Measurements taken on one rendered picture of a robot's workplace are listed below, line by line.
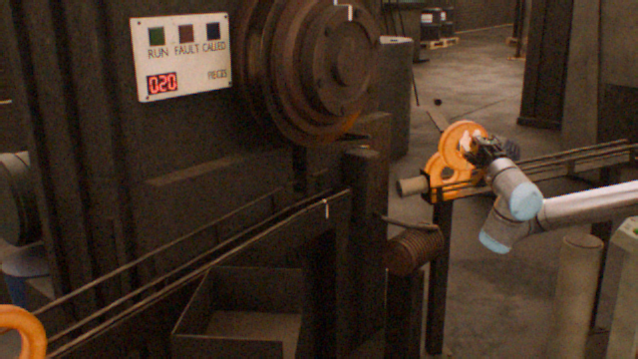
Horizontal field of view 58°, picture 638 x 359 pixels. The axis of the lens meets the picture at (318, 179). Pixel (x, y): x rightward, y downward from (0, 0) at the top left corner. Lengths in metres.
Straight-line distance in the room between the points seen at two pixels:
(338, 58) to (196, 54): 0.34
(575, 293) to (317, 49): 1.17
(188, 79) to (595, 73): 3.07
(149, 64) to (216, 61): 0.19
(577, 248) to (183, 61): 1.31
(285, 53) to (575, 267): 1.16
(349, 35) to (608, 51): 2.73
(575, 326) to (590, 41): 2.34
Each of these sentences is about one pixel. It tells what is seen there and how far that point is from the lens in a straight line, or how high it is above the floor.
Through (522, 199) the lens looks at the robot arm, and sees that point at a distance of 1.53.
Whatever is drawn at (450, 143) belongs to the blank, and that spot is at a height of 0.84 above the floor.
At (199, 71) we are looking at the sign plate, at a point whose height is 1.11.
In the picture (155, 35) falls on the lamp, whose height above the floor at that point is 1.20.
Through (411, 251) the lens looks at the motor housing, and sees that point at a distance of 1.83.
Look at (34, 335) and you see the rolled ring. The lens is 1.24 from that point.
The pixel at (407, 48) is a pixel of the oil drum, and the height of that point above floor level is 0.83.
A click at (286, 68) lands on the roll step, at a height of 1.11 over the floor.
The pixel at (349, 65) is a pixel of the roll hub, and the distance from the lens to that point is 1.48.
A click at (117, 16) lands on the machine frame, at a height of 1.24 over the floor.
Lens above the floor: 1.31
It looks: 19 degrees down
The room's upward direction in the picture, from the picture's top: 1 degrees counter-clockwise
